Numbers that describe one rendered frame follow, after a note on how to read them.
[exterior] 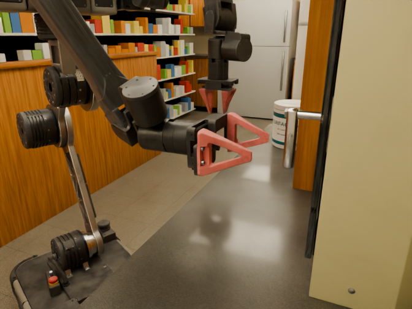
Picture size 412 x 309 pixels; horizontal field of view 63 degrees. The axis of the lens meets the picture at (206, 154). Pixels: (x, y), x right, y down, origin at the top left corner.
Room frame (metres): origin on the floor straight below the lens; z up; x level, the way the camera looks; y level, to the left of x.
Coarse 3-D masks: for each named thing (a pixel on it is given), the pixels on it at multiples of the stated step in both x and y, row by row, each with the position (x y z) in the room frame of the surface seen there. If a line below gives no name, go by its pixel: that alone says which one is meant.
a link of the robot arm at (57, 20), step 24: (48, 0) 0.58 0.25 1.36; (48, 24) 0.60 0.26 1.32; (72, 24) 0.59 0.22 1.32; (72, 48) 0.58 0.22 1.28; (96, 48) 0.59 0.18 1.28; (96, 72) 0.58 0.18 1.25; (120, 72) 0.60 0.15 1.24; (96, 96) 0.60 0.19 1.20; (120, 96) 0.58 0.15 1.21; (120, 120) 0.57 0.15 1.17
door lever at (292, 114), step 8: (288, 112) 0.47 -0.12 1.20; (296, 112) 0.46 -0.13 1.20; (304, 112) 0.46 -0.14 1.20; (312, 112) 0.46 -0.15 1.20; (320, 112) 0.45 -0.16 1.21; (288, 120) 0.47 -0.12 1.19; (296, 120) 0.46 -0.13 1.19; (320, 120) 0.44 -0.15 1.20; (288, 128) 0.47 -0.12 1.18; (296, 128) 0.46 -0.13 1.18; (288, 136) 0.46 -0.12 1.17; (296, 136) 0.47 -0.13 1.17; (288, 144) 0.46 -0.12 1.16; (288, 152) 0.46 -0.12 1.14; (288, 160) 0.46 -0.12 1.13; (288, 168) 0.46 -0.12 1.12
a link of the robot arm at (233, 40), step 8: (208, 16) 0.94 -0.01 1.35; (208, 24) 0.93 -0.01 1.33; (208, 32) 0.93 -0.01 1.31; (216, 32) 0.92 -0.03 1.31; (224, 32) 0.91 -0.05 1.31; (232, 32) 0.89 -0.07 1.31; (240, 32) 0.92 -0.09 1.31; (224, 40) 0.91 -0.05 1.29; (232, 40) 0.89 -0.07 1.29; (240, 40) 0.87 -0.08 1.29; (248, 40) 0.89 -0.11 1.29; (224, 48) 0.90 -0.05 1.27; (232, 48) 0.87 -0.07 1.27; (240, 48) 0.87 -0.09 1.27; (248, 48) 0.89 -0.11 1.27; (224, 56) 0.90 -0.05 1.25; (232, 56) 0.88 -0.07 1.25; (240, 56) 0.87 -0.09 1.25; (248, 56) 0.89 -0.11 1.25
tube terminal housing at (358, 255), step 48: (384, 0) 0.39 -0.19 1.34; (384, 48) 0.38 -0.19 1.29; (336, 96) 0.40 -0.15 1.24; (384, 96) 0.38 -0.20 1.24; (336, 144) 0.40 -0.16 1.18; (384, 144) 0.38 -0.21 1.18; (336, 192) 0.39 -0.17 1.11; (384, 192) 0.37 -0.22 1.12; (336, 240) 0.39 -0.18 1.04; (384, 240) 0.37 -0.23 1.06; (336, 288) 0.39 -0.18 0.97; (384, 288) 0.36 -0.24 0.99
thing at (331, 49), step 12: (336, 0) 0.41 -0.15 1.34; (336, 12) 0.41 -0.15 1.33; (336, 24) 0.41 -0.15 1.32; (336, 36) 0.41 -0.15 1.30; (336, 60) 0.44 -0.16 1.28; (324, 84) 0.41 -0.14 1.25; (324, 96) 0.41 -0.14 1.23; (324, 108) 0.41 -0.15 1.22; (324, 120) 0.41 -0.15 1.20; (324, 132) 0.41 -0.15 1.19; (324, 156) 0.44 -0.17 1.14; (312, 192) 0.41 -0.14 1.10; (312, 204) 0.41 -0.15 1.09; (312, 216) 0.41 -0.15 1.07; (312, 228) 0.41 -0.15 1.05; (312, 240) 0.41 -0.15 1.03
